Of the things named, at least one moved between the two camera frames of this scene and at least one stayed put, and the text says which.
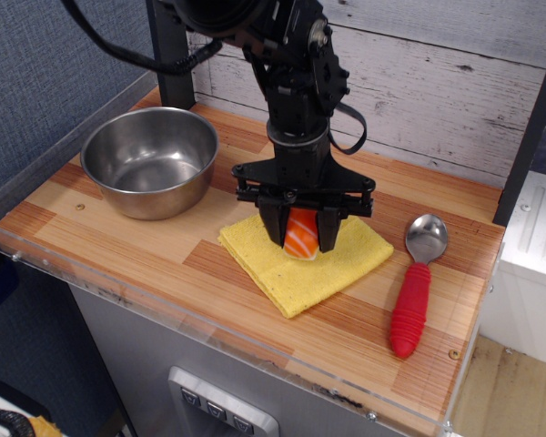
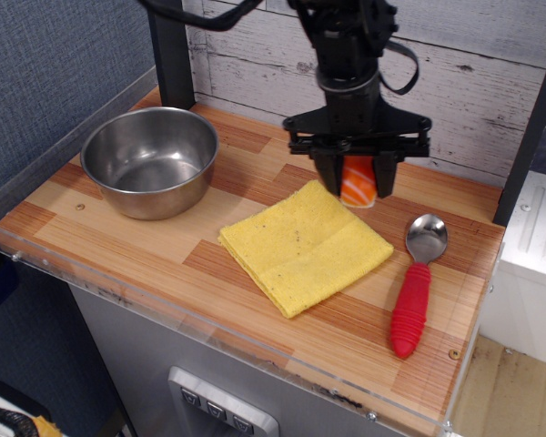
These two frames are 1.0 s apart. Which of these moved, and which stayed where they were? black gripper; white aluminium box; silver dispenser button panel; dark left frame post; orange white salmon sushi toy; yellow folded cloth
Moved: orange white salmon sushi toy; black gripper
Stayed: dark left frame post; white aluminium box; silver dispenser button panel; yellow folded cloth
